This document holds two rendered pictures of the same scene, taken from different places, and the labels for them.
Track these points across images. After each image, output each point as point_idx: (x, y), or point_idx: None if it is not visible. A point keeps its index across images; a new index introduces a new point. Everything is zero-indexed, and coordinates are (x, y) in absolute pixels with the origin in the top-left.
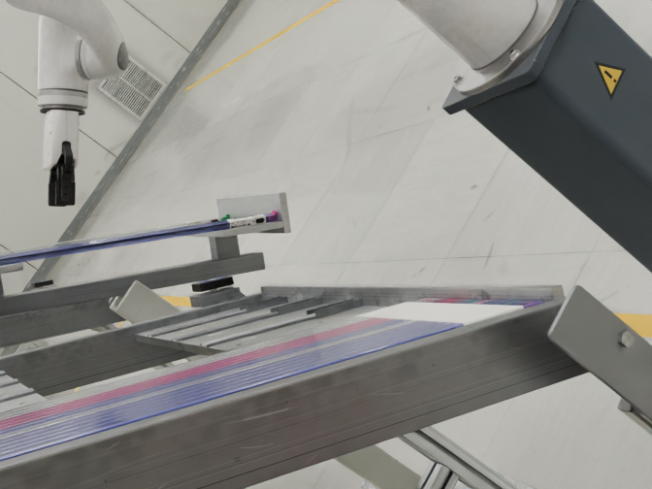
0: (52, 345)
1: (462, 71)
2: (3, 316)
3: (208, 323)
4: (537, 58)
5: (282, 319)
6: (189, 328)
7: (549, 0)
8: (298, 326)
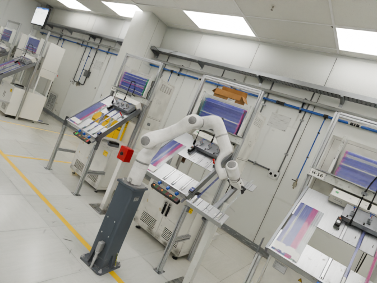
0: (207, 175)
1: (142, 186)
2: (283, 220)
3: (186, 182)
4: None
5: (171, 178)
6: (188, 181)
7: (124, 178)
8: (166, 173)
